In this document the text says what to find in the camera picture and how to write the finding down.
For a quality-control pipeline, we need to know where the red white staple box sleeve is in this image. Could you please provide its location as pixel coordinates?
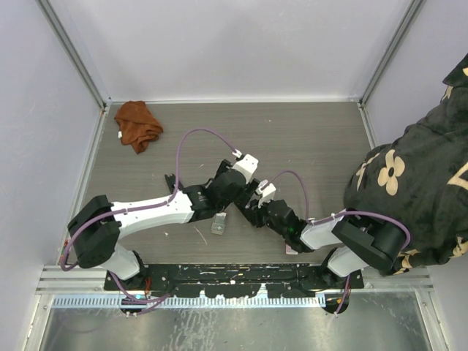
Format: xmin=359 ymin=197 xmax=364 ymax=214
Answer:
xmin=285 ymin=245 xmax=298 ymax=255

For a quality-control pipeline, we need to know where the black stapler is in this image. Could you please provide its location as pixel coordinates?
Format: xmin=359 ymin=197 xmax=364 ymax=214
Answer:
xmin=235 ymin=200 xmax=256 ymax=225
xmin=164 ymin=173 xmax=176 ymax=194

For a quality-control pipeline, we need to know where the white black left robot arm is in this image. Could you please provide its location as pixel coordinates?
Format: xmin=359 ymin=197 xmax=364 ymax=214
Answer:
xmin=68 ymin=154 xmax=259 ymax=290

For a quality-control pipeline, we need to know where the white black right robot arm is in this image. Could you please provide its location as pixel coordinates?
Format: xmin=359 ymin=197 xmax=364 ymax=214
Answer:
xmin=238 ymin=199 xmax=410 ymax=288

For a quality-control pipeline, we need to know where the orange-brown cloth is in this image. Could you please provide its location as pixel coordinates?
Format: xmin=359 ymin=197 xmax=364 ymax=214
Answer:
xmin=114 ymin=101 xmax=164 ymax=154

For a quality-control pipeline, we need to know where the black floral fleece garment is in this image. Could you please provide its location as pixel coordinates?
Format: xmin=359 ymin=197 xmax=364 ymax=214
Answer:
xmin=343 ymin=58 xmax=467 ymax=276

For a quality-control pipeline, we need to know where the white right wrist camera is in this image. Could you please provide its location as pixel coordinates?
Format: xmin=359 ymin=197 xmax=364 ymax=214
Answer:
xmin=255 ymin=180 xmax=276 ymax=208

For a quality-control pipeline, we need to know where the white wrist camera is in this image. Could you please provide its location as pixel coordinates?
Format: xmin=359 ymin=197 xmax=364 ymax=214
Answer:
xmin=232 ymin=154 xmax=259 ymax=183
xmin=255 ymin=180 xmax=276 ymax=208

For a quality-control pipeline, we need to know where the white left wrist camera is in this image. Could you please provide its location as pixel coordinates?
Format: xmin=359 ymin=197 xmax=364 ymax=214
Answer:
xmin=232 ymin=154 xmax=259 ymax=183

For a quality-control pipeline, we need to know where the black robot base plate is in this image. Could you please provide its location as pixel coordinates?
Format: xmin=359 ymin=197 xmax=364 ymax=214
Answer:
xmin=121 ymin=263 xmax=345 ymax=298

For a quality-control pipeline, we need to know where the aluminium front rail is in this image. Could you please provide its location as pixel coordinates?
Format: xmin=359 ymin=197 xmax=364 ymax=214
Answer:
xmin=36 ymin=265 xmax=107 ymax=295

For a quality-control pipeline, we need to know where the perforated cable duct strip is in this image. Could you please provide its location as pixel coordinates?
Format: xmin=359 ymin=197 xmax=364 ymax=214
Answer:
xmin=51 ymin=293 xmax=326 ymax=309

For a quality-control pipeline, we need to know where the aluminium frame post right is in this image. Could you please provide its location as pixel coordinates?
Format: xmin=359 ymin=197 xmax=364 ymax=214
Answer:
xmin=358 ymin=0 xmax=426 ymax=109

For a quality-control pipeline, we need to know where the aluminium frame post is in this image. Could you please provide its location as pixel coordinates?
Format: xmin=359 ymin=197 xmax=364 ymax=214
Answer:
xmin=36 ymin=1 xmax=109 ymax=110
xmin=358 ymin=0 xmax=426 ymax=109

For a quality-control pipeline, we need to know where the aluminium frame post left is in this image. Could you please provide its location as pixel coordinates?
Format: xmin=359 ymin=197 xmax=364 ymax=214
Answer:
xmin=36 ymin=1 xmax=109 ymax=110

